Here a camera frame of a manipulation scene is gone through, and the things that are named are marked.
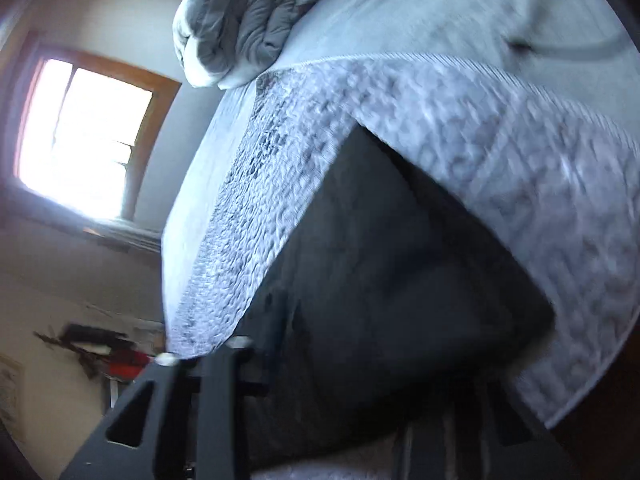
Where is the dark object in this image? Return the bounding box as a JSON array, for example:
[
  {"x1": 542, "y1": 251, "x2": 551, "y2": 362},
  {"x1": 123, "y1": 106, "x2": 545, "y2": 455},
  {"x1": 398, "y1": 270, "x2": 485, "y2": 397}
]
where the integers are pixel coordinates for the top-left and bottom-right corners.
[{"x1": 35, "y1": 324, "x2": 128, "y2": 353}]

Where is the white quilted mattress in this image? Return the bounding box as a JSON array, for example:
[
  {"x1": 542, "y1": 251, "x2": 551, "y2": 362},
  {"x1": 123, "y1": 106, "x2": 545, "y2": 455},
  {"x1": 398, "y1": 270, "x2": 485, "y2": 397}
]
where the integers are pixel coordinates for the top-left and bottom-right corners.
[{"x1": 167, "y1": 52, "x2": 640, "y2": 431}]

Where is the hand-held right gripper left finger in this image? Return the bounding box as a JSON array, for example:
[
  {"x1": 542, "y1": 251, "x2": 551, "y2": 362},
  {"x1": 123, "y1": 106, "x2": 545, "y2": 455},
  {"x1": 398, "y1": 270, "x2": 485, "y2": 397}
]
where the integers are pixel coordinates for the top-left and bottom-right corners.
[{"x1": 60, "y1": 337, "x2": 255, "y2": 480}]

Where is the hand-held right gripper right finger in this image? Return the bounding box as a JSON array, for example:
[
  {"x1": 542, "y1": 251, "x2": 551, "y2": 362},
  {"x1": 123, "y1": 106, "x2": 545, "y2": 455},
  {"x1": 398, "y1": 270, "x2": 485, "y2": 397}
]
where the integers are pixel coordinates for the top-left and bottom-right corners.
[{"x1": 395, "y1": 380, "x2": 568, "y2": 480}]

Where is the red object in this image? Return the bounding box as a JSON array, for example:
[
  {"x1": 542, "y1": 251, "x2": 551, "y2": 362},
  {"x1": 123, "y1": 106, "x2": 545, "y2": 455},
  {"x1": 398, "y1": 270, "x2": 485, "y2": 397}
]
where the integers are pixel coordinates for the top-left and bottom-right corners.
[{"x1": 107, "y1": 352, "x2": 151, "y2": 378}]

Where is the black jacket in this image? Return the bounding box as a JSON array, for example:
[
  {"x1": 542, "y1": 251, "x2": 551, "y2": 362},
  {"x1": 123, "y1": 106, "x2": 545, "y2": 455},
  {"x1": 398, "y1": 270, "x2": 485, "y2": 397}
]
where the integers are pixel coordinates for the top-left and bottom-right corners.
[{"x1": 227, "y1": 122, "x2": 558, "y2": 466}]

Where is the folded grey duvet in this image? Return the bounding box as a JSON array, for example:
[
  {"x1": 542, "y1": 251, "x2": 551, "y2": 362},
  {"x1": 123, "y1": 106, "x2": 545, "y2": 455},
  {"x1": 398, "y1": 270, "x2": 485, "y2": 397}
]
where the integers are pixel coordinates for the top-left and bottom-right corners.
[{"x1": 172, "y1": 0, "x2": 361, "y2": 88}]

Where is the wooden framed window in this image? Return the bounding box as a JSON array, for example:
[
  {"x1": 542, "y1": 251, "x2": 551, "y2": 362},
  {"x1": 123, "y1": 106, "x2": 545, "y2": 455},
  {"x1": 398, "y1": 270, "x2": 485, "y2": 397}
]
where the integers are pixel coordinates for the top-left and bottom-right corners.
[{"x1": 15, "y1": 47, "x2": 181, "y2": 226}]

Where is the white bed sheet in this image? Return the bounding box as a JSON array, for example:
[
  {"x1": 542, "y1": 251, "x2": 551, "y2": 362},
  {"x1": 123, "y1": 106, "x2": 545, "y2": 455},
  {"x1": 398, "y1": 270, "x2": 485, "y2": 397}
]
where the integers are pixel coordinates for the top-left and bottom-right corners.
[{"x1": 160, "y1": 0, "x2": 636, "y2": 331}]

